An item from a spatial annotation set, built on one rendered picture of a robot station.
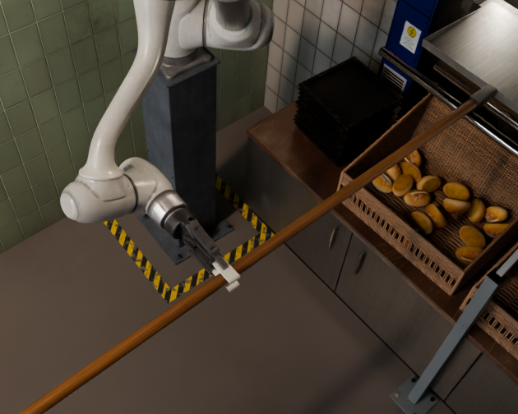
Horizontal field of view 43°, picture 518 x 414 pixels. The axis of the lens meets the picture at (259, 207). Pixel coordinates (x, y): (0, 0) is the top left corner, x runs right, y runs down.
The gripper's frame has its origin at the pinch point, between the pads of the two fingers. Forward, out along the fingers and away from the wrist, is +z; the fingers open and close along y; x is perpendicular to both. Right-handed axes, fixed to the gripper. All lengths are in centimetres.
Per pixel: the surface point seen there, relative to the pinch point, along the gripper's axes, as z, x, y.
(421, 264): 13, -76, 55
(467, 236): 16, -97, 54
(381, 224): -6, -76, 54
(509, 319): 46, -76, 45
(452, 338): 38, -66, 60
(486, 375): 52, -71, 71
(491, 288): 38, -66, 25
